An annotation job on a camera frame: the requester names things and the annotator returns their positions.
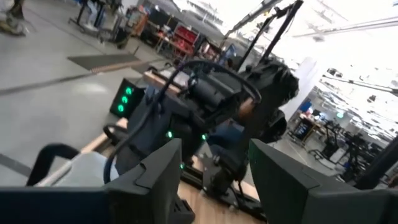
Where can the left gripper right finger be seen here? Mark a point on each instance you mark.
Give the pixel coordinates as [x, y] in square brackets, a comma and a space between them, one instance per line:
[280, 186]

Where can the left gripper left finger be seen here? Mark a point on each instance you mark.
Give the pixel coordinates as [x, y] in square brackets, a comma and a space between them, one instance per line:
[149, 193]

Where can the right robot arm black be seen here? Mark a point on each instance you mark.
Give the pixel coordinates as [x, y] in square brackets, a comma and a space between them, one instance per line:
[267, 87]

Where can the white plastic bin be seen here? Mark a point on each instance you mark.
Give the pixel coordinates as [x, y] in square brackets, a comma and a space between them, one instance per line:
[84, 169]

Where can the black box green lights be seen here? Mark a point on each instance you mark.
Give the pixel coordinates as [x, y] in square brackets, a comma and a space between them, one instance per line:
[135, 102]

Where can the dark floor mat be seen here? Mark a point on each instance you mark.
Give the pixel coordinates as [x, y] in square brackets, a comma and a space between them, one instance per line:
[102, 61]

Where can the black gantry poles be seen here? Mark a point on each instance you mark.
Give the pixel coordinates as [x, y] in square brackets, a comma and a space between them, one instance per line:
[280, 31]

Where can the red storage shelf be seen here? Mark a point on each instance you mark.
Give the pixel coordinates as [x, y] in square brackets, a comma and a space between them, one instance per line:
[185, 40]

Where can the person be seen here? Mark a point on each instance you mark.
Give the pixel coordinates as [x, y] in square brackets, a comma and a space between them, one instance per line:
[14, 18]

